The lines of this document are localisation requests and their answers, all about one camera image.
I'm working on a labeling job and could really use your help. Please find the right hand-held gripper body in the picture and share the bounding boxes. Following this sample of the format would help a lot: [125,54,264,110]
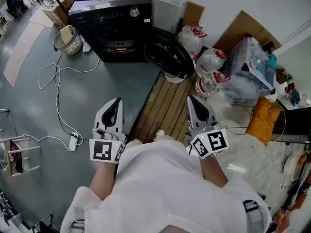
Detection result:
[186,121,230,160]

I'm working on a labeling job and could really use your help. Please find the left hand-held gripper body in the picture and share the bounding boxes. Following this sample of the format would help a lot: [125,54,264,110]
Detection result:
[89,127,127,164]

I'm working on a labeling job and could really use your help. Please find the round black washer door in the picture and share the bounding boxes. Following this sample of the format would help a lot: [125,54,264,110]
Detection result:
[143,32,195,83]

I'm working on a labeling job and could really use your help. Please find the person's left forearm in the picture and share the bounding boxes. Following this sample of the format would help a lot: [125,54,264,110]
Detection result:
[88,161,116,201]

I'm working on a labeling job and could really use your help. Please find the person's right forearm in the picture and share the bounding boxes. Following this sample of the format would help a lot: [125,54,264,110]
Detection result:
[199,154,229,188]

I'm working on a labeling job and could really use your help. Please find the black washing machine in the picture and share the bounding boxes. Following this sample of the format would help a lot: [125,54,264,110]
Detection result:
[68,0,156,63]

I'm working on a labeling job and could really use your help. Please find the white power strip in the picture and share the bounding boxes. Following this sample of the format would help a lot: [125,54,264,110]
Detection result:
[68,132,80,152]

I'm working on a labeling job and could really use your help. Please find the wooden deck platform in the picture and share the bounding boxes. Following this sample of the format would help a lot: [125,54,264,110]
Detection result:
[131,70,197,147]

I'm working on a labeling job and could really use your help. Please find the empty clear water jug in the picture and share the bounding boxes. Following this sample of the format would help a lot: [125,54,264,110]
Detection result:
[194,69,231,98]

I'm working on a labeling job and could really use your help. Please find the person's right white shoe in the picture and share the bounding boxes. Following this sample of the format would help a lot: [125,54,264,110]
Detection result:
[153,128,166,142]

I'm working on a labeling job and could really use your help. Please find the white tube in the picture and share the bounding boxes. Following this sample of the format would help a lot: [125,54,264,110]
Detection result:
[227,163,247,173]

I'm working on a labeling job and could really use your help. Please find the large translucent plastic bag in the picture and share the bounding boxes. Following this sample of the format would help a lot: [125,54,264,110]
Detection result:
[223,36,277,105]

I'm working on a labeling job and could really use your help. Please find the clear plastic floor sheet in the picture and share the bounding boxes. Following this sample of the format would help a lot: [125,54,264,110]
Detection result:
[191,91,306,215]

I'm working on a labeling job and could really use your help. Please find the orange cushion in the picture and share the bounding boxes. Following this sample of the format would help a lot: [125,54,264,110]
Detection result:
[245,97,281,145]

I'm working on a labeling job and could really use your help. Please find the white shopping bag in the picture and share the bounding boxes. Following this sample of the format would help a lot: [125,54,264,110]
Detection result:
[240,57,277,92]

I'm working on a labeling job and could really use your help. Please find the yellow badminton racket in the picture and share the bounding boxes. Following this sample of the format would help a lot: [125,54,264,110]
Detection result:
[264,98,288,144]

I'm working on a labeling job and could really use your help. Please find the person's white shirt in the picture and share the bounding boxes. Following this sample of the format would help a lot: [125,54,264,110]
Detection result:
[60,139,273,233]

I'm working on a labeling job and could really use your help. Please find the wicker basket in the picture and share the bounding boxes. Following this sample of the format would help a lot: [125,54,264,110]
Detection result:
[52,25,83,56]

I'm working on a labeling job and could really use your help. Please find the white plates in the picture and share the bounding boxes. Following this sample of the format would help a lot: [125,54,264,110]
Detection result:
[283,154,302,182]

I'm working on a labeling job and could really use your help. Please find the white rack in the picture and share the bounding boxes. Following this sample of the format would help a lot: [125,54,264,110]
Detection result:
[0,134,41,178]

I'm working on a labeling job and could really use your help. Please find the teal glove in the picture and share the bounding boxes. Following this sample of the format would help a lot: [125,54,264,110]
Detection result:
[266,53,277,69]

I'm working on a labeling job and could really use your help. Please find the black case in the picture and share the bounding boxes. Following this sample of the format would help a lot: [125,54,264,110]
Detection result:
[272,105,311,143]

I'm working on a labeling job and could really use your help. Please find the large cardboard sheet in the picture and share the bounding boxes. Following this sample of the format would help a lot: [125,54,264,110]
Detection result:
[216,10,282,55]

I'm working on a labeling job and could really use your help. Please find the orange striped box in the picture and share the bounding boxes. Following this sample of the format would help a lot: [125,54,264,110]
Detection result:
[289,154,311,210]

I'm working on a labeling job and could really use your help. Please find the beige floor mat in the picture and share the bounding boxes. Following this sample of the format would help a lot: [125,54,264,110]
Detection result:
[2,22,45,88]

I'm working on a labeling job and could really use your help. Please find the small cardboard sheet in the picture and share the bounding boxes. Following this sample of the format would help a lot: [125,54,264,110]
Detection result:
[182,0,205,28]

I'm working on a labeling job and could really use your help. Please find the white box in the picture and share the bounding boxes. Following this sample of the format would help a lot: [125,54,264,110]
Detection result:
[153,0,186,35]

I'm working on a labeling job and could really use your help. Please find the cardboard box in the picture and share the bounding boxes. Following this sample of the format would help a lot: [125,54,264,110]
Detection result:
[42,0,75,27]

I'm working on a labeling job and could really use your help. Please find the black pole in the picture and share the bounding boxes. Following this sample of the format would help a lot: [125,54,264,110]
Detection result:
[50,0,70,17]

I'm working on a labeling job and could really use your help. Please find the looped white cable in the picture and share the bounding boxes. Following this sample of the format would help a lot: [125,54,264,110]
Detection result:
[37,57,102,140]

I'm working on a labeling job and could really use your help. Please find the thin white cable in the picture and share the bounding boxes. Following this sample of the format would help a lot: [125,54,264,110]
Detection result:
[23,134,73,152]

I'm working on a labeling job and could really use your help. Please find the black floor cable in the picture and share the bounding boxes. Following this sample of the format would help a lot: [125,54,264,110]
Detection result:
[53,52,76,137]

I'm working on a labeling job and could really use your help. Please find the grey harness strap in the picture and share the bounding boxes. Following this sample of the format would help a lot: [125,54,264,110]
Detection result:
[71,205,86,230]
[242,199,266,233]

